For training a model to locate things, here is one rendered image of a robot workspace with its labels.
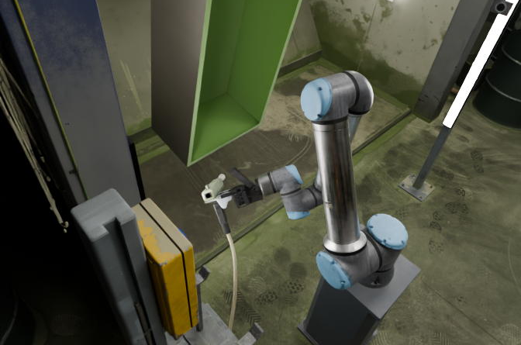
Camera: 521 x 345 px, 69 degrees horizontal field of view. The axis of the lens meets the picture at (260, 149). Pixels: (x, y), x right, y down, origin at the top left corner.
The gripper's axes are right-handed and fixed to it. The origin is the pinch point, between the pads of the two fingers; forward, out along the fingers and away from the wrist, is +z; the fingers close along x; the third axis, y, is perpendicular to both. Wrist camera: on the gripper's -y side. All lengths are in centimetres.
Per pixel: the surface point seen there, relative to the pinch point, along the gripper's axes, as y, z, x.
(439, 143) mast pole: 28, -135, 91
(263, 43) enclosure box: -64, -45, 61
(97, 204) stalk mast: -20, -7, -110
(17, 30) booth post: -54, 9, -83
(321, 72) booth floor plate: -50, -103, 231
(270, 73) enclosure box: -48, -43, 67
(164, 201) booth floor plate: 5, 47, 90
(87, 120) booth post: -37, 11, -63
